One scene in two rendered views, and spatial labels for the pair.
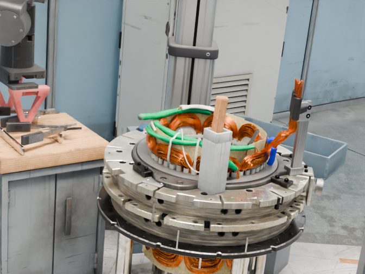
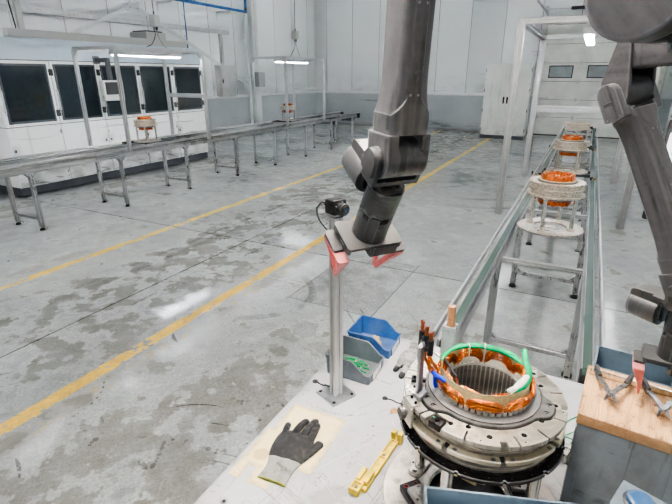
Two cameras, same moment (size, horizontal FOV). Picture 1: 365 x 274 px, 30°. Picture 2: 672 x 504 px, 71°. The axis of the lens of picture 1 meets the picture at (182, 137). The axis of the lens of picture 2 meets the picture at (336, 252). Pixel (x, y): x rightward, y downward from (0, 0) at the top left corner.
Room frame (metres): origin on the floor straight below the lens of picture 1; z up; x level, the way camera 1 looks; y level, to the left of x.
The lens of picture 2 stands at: (1.63, -0.61, 1.70)
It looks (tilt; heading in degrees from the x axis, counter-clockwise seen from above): 21 degrees down; 159
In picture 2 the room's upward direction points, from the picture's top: straight up
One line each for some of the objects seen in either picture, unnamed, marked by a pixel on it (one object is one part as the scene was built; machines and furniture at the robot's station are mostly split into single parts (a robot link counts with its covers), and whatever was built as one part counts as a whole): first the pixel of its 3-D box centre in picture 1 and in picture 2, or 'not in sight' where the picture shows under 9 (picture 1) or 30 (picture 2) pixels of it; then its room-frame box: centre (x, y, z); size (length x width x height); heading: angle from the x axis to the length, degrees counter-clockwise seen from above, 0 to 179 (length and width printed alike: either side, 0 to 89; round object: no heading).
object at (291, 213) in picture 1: (289, 212); not in sight; (0.91, -0.17, 1.05); 0.02 x 0.02 x 0.01; 57
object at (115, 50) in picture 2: not in sight; (148, 97); (-5.97, -0.59, 1.39); 1.56 x 0.82 x 1.29; 131
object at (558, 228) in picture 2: not in sight; (553, 204); (-0.52, 1.68, 0.94); 0.39 x 0.39 x 0.30
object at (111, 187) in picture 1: (116, 188); not in sight; (0.94, 0.09, 1.05); 0.09 x 0.04 x 0.01; 36
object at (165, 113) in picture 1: (174, 112); (523, 371); (1.04, 0.02, 1.15); 0.15 x 0.04 x 0.02; 126
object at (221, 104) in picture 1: (219, 118); (451, 318); (0.88, -0.05, 1.20); 0.02 x 0.02 x 0.06
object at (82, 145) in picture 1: (36, 139); (633, 406); (1.11, 0.25, 1.05); 0.20 x 0.19 x 0.02; 127
